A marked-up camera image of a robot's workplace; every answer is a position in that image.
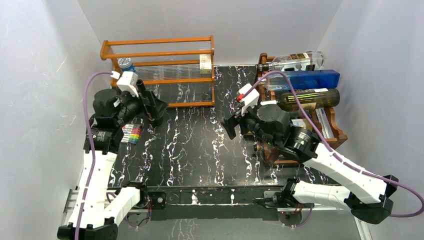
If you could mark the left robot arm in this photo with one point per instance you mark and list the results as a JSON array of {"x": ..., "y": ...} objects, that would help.
[{"x": 93, "y": 218}]

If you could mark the blue clear glass bottle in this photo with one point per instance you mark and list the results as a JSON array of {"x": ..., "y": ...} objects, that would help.
[{"x": 303, "y": 80}]

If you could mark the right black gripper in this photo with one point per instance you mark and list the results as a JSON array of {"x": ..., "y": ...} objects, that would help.
[{"x": 229, "y": 123}]

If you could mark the orange wooden shelf rack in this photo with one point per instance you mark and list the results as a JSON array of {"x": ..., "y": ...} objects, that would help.
[{"x": 169, "y": 67}]

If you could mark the pack of coloured markers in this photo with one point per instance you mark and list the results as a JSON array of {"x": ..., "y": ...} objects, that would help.
[{"x": 131, "y": 133}]

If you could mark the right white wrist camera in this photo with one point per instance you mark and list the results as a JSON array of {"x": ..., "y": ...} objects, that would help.
[{"x": 247, "y": 100}]

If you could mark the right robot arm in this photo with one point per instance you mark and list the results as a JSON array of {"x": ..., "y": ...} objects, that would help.
[{"x": 365, "y": 197}]

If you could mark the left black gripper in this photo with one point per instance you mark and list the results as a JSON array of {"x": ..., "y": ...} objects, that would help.
[{"x": 156, "y": 106}]

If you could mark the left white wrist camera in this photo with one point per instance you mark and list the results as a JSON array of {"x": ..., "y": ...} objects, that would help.
[{"x": 125, "y": 82}]

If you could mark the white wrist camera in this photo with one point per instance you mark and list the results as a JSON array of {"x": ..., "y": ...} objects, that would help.
[
  {"x": 125, "y": 82},
  {"x": 247, "y": 100}
]

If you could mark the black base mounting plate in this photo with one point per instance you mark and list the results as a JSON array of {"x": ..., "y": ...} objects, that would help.
[{"x": 218, "y": 202}]

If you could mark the blue lidded jar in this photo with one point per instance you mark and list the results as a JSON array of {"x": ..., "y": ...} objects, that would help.
[{"x": 126, "y": 64}]

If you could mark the small white box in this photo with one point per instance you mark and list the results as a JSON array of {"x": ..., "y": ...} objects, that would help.
[{"x": 205, "y": 64}]

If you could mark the clear square liquor bottle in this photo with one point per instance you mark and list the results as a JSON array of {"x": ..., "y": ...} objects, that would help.
[{"x": 304, "y": 61}]

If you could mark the green wine bottle silver cap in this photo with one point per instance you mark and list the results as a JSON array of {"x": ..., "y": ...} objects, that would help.
[{"x": 310, "y": 99}]

